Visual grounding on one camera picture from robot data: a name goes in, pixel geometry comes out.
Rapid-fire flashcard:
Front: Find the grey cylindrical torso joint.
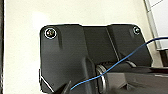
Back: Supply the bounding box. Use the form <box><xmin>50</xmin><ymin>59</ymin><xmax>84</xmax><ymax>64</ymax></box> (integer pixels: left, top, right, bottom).
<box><xmin>94</xmin><ymin>63</ymin><xmax>110</xmax><ymax>94</ymax></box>

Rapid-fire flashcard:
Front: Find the white sink base cabinet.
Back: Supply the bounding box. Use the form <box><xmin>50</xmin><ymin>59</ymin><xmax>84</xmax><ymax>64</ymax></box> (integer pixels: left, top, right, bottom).
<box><xmin>143</xmin><ymin>0</ymin><xmax>168</xmax><ymax>52</ymax></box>

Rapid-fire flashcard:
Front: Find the thin blue cable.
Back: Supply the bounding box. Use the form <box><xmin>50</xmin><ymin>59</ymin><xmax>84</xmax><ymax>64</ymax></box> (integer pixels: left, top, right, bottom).
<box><xmin>69</xmin><ymin>37</ymin><xmax>168</xmax><ymax>93</ymax></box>

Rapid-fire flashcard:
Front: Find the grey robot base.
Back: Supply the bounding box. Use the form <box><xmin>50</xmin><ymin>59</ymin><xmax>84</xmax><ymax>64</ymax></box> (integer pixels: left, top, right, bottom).
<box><xmin>38</xmin><ymin>23</ymin><xmax>155</xmax><ymax>94</ymax></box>

